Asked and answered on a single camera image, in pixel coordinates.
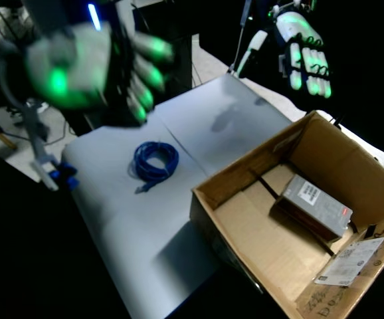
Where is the blue cable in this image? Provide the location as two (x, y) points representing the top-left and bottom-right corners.
(128, 141), (181, 195)

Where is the grey metal power supply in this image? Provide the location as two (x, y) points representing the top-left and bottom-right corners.
(270, 174), (354, 243)

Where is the brown cardboard box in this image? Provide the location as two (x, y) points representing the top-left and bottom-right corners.
(190, 110), (384, 319)

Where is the light grey table mat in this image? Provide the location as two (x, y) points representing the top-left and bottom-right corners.
(60, 72), (294, 319)

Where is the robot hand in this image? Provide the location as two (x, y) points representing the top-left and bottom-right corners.
(235, 11), (333, 100)
(24, 23), (176, 126)

